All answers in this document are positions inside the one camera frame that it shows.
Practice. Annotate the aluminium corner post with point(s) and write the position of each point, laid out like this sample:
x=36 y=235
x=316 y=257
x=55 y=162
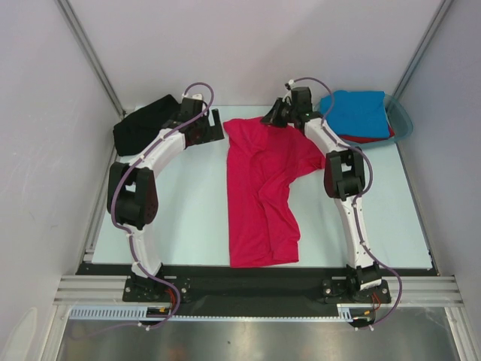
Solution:
x=437 y=20
x=74 y=24

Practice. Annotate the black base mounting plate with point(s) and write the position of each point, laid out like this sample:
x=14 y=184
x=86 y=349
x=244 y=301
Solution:
x=209 y=291

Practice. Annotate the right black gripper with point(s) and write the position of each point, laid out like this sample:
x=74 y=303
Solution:
x=273 y=118

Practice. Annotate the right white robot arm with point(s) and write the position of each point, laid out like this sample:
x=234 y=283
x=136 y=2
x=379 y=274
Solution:
x=344 y=179

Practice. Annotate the slotted cable duct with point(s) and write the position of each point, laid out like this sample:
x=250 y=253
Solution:
x=357 y=312
x=126 y=313

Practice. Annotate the pink t shirt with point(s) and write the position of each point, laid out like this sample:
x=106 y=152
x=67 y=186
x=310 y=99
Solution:
x=262 y=163

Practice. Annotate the blue t shirt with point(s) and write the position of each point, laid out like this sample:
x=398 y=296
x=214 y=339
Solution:
x=356 y=113

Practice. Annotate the folded black t shirt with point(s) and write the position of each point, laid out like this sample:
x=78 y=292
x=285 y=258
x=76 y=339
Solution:
x=140 y=128

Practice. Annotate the red t shirt in basket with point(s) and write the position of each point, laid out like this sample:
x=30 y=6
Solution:
x=367 y=140

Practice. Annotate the left aluminium corner post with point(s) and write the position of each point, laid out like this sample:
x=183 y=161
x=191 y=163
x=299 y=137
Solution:
x=74 y=24

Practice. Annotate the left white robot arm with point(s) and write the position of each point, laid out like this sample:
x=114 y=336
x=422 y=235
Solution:
x=132 y=199

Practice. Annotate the teal plastic basket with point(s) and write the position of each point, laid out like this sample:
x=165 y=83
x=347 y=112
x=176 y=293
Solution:
x=397 y=118

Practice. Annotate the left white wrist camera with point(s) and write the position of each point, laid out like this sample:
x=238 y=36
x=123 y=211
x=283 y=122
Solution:
x=193 y=96

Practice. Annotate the right slotted cable duct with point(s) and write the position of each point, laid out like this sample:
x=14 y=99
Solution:
x=357 y=312

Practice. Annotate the aluminium front frame rail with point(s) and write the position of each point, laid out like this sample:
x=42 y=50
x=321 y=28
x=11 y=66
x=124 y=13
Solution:
x=108 y=289

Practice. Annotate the left slotted cable duct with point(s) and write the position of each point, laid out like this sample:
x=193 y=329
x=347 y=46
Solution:
x=126 y=313

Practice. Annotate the right aluminium corner post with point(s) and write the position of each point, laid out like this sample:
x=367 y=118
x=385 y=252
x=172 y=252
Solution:
x=437 y=20

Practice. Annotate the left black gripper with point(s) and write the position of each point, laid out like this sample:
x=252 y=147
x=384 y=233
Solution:
x=216 y=133

